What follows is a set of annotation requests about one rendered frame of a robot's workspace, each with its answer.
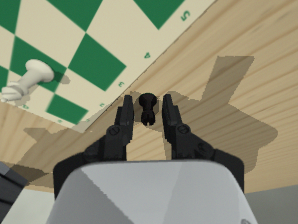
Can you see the black rook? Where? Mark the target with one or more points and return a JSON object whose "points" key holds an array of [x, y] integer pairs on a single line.
{"points": [[147, 101]]}

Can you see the green and cream chessboard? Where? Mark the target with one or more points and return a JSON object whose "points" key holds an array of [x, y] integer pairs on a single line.
{"points": [[96, 48]]}

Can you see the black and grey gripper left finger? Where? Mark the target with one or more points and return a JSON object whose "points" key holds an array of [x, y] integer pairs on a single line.
{"points": [[111, 147]]}

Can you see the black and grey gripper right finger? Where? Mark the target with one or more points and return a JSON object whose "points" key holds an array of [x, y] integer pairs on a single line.
{"points": [[184, 143]]}

